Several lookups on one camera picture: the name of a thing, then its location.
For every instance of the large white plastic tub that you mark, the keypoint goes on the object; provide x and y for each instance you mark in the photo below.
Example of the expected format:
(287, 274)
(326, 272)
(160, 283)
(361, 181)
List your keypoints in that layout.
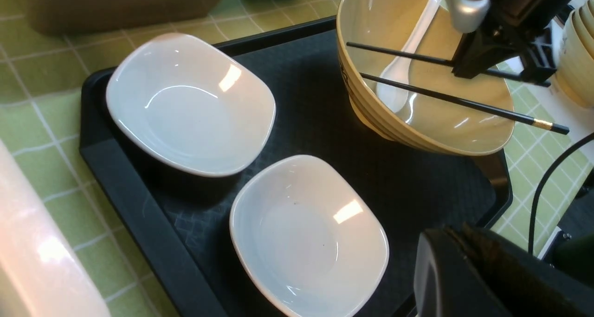
(40, 274)

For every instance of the stack of tan bowls aside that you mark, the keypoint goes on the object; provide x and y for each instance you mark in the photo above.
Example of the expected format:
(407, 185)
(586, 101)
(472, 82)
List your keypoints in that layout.
(575, 71)

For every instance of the white soup spoon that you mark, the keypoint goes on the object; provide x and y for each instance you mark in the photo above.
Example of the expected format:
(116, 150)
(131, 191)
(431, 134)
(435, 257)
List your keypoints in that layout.
(398, 70)

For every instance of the white square dish front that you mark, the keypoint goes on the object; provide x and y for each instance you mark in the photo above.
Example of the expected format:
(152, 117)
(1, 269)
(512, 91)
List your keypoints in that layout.
(307, 240)

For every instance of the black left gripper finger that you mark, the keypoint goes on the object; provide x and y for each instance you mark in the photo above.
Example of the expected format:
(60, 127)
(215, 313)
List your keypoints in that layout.
(474, 272)

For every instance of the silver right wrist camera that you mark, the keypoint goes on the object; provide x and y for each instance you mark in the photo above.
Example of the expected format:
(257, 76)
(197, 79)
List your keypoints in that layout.
(467, 15)

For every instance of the green checkered table mat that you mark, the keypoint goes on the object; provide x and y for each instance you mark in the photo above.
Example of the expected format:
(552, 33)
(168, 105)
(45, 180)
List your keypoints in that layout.
(40, 79)

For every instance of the black serving tray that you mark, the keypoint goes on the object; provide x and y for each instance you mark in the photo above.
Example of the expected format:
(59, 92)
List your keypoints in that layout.
(180, 222)

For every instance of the white square dish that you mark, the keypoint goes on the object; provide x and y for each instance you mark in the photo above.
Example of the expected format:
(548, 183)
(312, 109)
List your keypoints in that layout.
(307, 240)
(191, 106)

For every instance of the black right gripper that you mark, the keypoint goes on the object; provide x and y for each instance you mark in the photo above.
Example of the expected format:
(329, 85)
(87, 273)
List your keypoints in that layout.
(511, 28)

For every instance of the grey-brown spoon bin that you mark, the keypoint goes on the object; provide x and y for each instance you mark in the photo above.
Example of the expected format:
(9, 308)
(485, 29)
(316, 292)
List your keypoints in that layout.
(90, 16)

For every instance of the black chopstick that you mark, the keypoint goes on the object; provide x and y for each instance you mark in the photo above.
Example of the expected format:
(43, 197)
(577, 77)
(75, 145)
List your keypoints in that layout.
(507, 114)
(448, 63)

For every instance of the tan noodle bowl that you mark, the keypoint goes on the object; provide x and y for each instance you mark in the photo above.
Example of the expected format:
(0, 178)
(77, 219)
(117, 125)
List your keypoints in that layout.
(423, 122)

